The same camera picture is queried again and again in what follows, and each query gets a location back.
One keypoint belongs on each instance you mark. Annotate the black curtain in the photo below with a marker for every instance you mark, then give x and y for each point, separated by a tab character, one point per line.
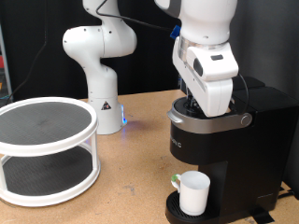
149	68

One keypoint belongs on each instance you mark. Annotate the dark grey partition panel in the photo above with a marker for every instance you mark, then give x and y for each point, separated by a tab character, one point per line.
271	40

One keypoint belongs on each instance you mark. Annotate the black Keurig coffee machine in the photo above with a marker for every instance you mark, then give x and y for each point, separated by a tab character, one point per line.
249	155

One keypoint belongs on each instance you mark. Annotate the white two-tier turntable shelf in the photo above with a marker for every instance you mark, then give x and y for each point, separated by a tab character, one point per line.
31	124

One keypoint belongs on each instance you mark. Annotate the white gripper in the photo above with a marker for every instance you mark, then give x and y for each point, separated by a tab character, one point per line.
215	90

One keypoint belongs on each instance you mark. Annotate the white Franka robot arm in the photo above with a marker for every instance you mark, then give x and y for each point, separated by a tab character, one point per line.
99	81

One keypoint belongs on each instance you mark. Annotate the grey metal frame post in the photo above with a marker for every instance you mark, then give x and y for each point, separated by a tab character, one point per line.
7	71

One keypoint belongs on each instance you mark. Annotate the black tape strip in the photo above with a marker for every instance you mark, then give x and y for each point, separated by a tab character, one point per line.
263	216

